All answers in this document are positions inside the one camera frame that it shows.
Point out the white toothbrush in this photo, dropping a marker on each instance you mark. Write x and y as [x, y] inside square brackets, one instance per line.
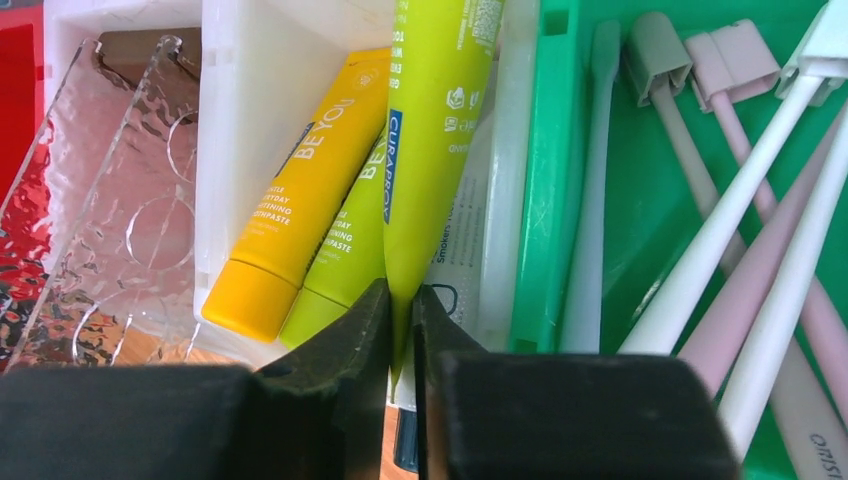
[755, 371]
[663, 62]

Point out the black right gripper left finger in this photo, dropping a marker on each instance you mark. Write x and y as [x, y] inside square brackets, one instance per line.
[315, 413]

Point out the green plastic bin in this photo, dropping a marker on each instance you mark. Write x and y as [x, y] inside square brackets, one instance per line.
[650, 215]

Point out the yellow toothpaste tube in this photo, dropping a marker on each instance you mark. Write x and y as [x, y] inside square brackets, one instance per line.
[265, 271]

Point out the white toothpaste tube black cap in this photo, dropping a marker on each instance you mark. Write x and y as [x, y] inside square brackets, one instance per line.
[455, 270]

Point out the grey toothbrush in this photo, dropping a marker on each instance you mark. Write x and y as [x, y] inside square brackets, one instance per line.
[805, 419]

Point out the red plastic bin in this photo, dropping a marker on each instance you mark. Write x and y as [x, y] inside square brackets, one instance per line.
[22, 112]

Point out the brown wooden block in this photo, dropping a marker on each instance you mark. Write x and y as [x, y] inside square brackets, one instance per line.
[127, 53]

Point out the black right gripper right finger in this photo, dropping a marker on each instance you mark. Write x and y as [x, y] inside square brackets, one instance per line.
[484, 415]

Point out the clear acrylic rack strips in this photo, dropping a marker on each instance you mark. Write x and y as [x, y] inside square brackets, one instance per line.
[122, 290]

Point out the white plastic bin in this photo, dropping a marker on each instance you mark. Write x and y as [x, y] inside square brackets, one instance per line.
[86, 98]

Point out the white bin with toothpastes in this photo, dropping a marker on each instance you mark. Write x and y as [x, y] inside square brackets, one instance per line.
[266, 65]

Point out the pink toothbrush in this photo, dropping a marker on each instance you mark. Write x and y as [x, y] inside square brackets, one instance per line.
[773, 331]
[714, 344]

